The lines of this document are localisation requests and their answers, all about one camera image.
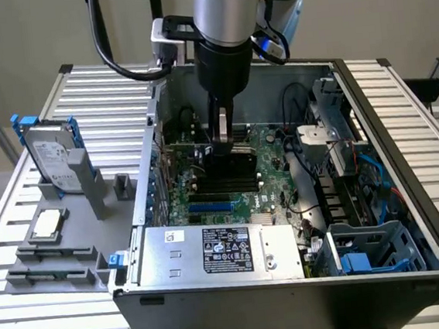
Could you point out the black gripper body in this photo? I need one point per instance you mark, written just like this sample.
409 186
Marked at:
224 68

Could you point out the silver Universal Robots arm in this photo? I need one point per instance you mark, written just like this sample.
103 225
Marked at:
228 8

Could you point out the blue expansion slot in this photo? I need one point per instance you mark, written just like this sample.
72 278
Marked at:
210 208

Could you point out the black RAM slots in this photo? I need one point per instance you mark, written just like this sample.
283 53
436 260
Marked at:
221 185

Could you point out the green Dell motherboard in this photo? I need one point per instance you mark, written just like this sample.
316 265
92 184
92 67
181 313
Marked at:
272 190

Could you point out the silver bay cover plate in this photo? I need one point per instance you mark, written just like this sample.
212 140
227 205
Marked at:
316 137

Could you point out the silver chipset heatsink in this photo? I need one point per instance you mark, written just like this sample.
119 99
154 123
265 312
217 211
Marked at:
264 218

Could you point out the metal drive cage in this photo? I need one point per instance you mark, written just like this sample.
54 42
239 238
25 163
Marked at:
334 106

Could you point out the silver power supply unit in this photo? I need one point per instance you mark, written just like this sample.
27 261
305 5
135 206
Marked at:
197 256

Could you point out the grey parts rack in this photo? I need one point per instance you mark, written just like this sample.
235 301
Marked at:
109 229

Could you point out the blue case latch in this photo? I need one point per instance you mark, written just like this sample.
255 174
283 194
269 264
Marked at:
117 260

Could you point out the blue disk bay clip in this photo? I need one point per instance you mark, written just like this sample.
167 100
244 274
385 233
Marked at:
355 263

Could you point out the black open PC case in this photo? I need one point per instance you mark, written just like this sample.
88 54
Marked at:
295 305

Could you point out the silver CPU chip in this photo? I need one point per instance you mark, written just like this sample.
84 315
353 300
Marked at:
46 224

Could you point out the grey disk bay cage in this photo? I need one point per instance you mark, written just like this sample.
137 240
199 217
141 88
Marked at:
383 246

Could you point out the black box behind table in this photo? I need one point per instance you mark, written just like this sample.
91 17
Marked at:
424 90

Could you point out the green RAM stick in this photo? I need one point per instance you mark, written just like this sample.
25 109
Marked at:
45 276

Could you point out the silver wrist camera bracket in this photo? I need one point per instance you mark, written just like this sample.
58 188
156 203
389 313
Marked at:
170 33

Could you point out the hard disk in blue bracket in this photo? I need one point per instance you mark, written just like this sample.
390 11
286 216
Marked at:
54 161

